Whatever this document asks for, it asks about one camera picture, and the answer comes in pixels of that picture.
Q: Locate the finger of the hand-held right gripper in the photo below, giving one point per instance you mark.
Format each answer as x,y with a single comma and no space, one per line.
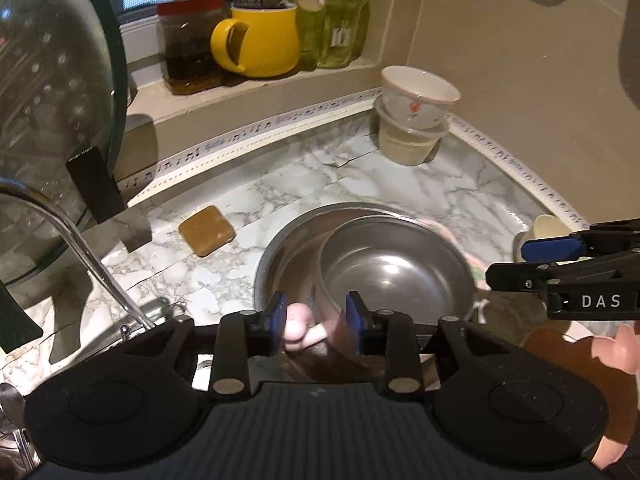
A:
550,248
515,276

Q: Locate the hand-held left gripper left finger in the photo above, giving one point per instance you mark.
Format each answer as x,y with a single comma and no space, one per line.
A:
276,317

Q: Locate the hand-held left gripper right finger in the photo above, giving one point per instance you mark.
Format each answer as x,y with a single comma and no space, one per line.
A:
354,317

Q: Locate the cream bowl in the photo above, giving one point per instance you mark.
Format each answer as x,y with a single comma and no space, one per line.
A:
545,227

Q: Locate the stainless steel bowl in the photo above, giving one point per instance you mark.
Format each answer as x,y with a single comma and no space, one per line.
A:
290,260

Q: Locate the person's right hand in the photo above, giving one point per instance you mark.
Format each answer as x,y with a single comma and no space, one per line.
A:
625,350

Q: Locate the brown soap bar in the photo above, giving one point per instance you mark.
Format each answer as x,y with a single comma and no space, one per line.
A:
207,230

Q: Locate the stainless steel sink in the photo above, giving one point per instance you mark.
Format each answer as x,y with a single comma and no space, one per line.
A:
115,332

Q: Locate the clear plastic container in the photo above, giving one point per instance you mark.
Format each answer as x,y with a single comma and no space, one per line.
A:
405,145

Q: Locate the music note trim tape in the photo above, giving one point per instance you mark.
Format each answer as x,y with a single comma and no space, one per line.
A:
250,132

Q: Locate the white floral bowl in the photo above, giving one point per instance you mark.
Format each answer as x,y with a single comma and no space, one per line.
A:
415,105

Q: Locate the chrome faucet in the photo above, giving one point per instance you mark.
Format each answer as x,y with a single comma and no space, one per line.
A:
75,230

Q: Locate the dark glass jar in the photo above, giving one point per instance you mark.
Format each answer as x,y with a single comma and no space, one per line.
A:
190,55

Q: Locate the yellow mug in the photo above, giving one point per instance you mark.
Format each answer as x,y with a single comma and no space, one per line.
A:
270,40

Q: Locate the green glass jug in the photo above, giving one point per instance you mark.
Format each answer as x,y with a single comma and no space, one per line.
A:
340,35

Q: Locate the glass pot lid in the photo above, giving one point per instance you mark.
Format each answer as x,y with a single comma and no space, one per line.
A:
50,85

